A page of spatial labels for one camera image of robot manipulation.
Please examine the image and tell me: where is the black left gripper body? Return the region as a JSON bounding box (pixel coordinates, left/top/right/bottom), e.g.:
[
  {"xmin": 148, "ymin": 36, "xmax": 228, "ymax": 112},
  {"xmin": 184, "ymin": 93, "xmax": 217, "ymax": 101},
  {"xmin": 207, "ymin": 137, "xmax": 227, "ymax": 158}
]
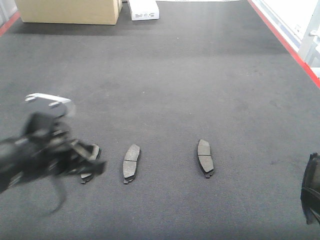
[{"xmin": 14, "ymin": 92, "xmax": 90, "ymax": 179}]

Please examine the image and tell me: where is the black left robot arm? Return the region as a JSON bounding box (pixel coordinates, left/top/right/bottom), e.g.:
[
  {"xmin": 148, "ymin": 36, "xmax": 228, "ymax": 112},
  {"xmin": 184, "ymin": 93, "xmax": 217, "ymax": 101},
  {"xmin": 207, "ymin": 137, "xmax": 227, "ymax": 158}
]
[{"xmin": 0, "ymin": 92, "xmax": 106, "ymax": 192}]

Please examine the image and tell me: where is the dark grey conveyor belt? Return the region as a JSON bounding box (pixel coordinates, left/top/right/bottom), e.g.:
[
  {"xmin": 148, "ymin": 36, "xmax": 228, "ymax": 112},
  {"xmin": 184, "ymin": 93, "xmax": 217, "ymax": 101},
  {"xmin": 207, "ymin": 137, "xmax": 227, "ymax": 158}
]
[{"xmin": 0, "ymin": 0, "xmax": 320, "ymax": 240}]

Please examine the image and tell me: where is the large cardboard box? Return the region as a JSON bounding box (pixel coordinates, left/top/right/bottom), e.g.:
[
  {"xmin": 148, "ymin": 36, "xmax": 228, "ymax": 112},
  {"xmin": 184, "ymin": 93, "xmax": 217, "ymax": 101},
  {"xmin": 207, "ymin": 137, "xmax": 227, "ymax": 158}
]
[{"xmin": 15, "ymin": 0, "xmax": 122, "ymax": 25}]

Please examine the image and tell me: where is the white long carton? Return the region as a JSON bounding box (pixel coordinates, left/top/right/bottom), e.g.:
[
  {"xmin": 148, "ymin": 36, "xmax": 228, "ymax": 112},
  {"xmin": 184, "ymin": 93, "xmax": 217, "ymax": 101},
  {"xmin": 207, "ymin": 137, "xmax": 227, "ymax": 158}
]
[{"xmin": 127, "ymin": 0, "xmax": 160, "ymax": 21}]

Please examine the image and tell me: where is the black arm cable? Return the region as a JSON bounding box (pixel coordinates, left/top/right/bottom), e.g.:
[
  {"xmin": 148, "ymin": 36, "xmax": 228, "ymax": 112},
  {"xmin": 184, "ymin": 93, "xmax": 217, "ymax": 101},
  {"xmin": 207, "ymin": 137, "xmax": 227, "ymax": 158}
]
[{"xmin": 39, "ymin": 174, "xmax": 68, "ymax": 218}]

